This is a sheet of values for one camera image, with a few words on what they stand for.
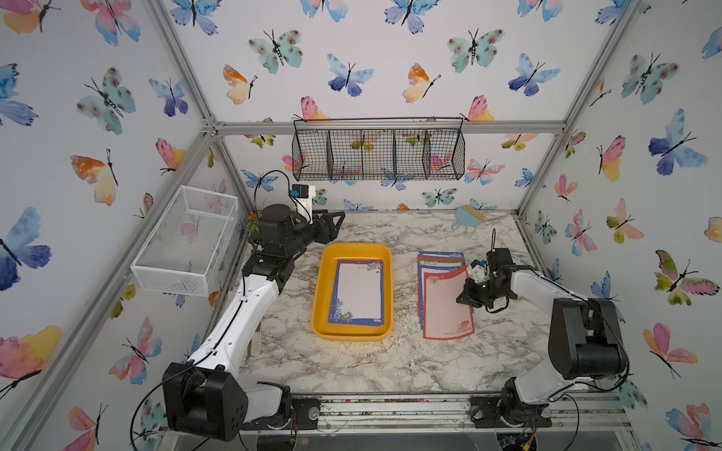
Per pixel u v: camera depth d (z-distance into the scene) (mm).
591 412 755
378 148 982
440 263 1048
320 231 661
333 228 682
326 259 991
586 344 456
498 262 757
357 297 971
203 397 387
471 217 1190
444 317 932
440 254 1075
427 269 1031
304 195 627
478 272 871
